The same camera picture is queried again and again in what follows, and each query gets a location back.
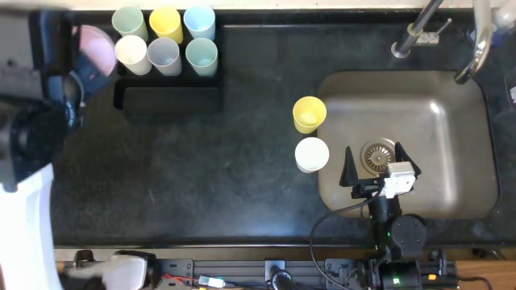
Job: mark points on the black tray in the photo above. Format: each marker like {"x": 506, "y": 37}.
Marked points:
{"x": 169, "y": 100}

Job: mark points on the white cup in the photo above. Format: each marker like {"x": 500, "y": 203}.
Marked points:
{"x": 131, "y": 52}
{"x": 311, "y": 154}

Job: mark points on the mounting rail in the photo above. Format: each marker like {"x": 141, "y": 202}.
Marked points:
{"x": 250, "y": 274}

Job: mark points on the grey cup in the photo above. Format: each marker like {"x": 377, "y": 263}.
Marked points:
{"x": 164, "y": 54}

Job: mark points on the pink cup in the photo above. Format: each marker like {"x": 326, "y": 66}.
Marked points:
{"x": 96, "y": 48}

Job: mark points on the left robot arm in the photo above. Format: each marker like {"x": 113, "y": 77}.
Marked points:
{"x": 28, "y": 221}

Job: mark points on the yellow cup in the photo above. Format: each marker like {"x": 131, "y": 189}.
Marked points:
{"x": 309, "y": 113}
{"x": 165, "y": 22}

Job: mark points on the steel sink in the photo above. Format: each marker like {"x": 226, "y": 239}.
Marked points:
{"x": 423, "y": 121}

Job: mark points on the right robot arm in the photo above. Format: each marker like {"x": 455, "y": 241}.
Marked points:
{"x": 407, "y": 233}

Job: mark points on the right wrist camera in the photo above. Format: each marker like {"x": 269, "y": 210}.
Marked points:
{"x": 400, "y": 179}

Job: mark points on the green cup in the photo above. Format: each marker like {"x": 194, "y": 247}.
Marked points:
{"x": 130, "y": 20}
{"x": 201, "y": 54}

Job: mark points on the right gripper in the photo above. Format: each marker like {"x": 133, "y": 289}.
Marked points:
{"x": 364, "y": 189}

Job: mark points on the steel tap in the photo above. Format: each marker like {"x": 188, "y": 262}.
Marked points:
{"x": 485, "y": 40}

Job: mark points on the blue cup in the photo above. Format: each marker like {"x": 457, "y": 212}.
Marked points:
{"x": 199, "y": 20}

